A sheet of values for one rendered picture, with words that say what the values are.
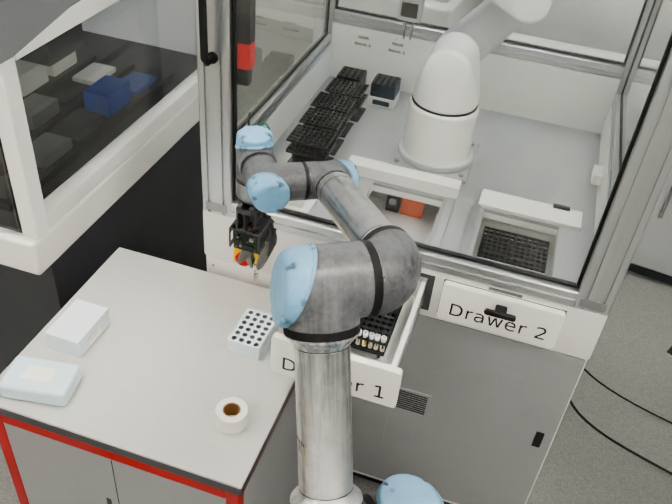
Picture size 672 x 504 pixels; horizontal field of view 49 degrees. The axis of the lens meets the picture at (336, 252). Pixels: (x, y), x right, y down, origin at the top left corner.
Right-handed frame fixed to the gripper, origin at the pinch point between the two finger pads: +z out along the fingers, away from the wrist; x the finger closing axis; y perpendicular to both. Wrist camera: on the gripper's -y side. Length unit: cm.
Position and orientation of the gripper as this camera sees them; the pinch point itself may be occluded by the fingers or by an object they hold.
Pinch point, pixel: (256, 262)
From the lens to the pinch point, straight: 169.8
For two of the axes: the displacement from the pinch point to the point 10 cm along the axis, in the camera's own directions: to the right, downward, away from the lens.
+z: -0.8, 7.8, 6.3
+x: 9.4, 2.6, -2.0
